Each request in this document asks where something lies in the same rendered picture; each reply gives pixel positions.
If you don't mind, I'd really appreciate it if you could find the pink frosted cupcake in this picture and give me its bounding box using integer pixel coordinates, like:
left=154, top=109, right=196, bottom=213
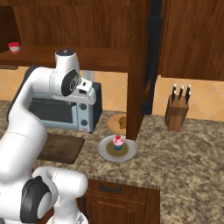
left=112, top=134, right=125, bottom=151

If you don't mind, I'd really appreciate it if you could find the black drawer handle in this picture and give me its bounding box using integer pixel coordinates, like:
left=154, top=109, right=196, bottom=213
left=98, top=183, right=123, bottom=194

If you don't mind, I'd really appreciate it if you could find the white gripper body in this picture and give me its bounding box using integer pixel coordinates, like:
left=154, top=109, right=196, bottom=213
left=73, top=87, right=97, bottom=106

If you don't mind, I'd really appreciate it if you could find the grey round plate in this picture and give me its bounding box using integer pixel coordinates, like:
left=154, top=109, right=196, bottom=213
left=96, top=134, right=139, bottom=163

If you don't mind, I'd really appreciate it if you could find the wooden base cabinet door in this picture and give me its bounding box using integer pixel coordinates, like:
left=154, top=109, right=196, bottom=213
left=77, top=197, right=161, bottom=224

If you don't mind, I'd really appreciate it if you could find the round wooden plate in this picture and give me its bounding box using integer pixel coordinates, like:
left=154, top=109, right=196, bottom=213
left=106, top=113, right=129, bottom=136

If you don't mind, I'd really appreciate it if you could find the white wall outlet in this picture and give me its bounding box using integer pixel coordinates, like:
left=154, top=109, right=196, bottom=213
left=82, top=69, right=96, bottom=83

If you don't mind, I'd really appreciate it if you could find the black base cabinet handle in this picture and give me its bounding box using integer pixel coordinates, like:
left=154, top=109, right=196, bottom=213
left=80, top=196, right=89, bottom=221

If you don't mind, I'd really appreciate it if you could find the black handled knife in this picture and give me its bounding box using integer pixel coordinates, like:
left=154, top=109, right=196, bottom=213
left=184, top=84, right=193, bottom=106
left=178, top=85, right=185, bottom=102
left=171, top=83, right=178, bottom=103

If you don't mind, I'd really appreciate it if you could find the brown croissant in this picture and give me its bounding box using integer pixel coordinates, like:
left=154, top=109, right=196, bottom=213
left=117, top=115, right=128, bottom=130

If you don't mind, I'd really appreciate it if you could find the wooden drawer front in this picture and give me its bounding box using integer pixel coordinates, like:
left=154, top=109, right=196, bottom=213
left=85, top=178, right=161, bottom=207

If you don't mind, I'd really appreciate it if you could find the open wooden cabinet door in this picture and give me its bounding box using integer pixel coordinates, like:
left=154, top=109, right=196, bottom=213
left=126, top=0, right=153, bottom=141

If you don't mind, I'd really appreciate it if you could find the open wooden wall cabinet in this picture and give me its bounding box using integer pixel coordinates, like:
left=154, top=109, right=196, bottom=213
left=0, top=0, right=130, bottom=74

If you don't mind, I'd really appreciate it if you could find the closed wooden cabinet door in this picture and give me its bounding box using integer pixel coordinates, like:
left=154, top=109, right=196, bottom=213
left=158, top=0, right=224, bottom=82

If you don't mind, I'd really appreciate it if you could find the wooden knife block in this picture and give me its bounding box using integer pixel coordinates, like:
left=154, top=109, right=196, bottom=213
left=164, top=94, right=190, bottom=133

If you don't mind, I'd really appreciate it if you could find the dark brown cutting board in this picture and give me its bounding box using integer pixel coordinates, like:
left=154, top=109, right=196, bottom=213
left=38, top=133, right=86, bottom=165

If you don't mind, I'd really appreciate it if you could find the grey toaster oven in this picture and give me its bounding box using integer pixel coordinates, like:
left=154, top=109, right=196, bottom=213
left=27, top=81, right=103, bottom=134

